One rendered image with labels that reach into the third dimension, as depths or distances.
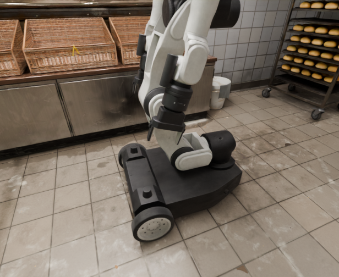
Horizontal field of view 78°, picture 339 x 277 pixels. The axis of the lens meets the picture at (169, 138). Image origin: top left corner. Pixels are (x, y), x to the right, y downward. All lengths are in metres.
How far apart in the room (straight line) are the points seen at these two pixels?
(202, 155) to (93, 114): 0.93
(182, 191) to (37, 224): 0.78
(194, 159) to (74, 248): 0.72
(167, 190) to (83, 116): 0.90
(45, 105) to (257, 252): 1.52
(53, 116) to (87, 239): 0.89
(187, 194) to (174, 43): 0.69
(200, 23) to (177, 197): 0.76
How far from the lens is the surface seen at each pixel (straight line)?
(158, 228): 1.09
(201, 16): 0.64
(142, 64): 1.11
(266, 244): 1.21
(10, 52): 1.62
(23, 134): 1.77
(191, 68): 0.62
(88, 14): 2.05
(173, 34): 0.80
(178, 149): 1.06
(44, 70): 1.61
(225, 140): 1.18
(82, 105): 1.64
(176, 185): 1.12
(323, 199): 1.56
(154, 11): 1.09
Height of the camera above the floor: 0.98
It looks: 34 degrees down
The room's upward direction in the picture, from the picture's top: straight up
